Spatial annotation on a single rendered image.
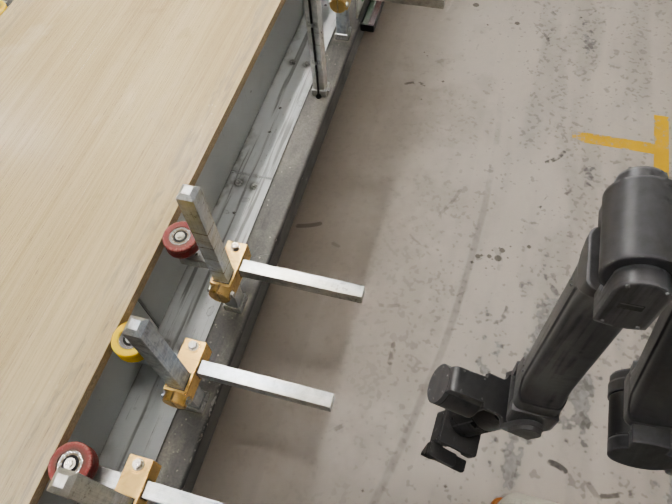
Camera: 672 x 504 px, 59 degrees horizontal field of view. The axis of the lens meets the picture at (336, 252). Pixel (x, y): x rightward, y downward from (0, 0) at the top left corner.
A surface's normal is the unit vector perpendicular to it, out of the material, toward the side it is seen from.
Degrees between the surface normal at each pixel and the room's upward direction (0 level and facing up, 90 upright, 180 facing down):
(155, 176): 0
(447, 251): 0
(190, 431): 0
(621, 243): 44
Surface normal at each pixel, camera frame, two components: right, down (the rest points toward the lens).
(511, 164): -0.05, -0.52
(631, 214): -0.55, -0.56
